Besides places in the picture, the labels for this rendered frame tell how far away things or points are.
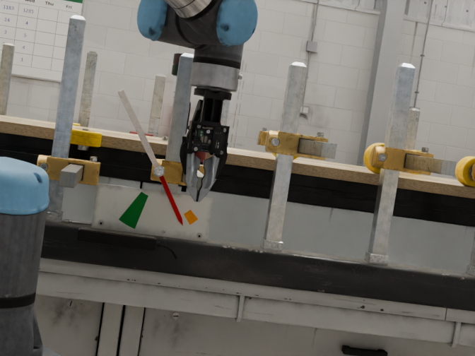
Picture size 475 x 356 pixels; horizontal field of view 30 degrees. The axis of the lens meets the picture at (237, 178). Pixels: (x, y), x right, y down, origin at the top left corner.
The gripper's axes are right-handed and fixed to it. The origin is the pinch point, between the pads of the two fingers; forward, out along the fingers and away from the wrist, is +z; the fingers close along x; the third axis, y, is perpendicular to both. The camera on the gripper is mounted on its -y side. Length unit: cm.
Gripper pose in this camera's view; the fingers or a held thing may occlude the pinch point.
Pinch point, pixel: (197, 194)
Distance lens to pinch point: 169.9
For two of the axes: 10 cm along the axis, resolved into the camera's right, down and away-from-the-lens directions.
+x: 9.8, 1.4, 1.2
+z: -1.4, 9.9, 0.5
